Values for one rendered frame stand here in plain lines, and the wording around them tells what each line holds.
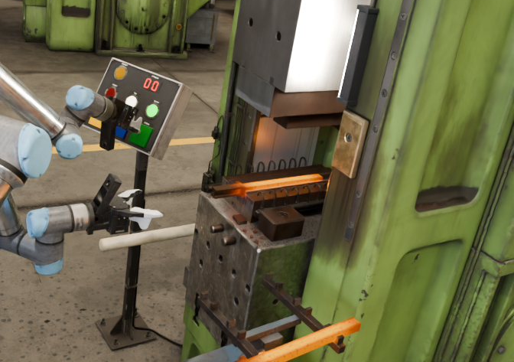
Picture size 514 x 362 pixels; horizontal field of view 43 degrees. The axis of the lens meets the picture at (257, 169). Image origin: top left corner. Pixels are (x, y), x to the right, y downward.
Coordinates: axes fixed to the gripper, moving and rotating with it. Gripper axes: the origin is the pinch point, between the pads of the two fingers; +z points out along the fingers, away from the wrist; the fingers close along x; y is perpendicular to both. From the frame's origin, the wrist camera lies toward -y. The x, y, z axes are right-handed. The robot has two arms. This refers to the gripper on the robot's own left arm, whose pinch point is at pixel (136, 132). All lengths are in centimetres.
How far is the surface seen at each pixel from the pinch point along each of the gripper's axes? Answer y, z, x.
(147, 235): -32.8, 20.3, -8.4
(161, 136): 2.2, 4.5, -7.0
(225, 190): -5.7, -6.7, -44.7
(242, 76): 28.5, -13.7, -38.0
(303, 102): 28, -10, -58
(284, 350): -33, -40, -93
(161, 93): 16.2, 3.3, -0.3
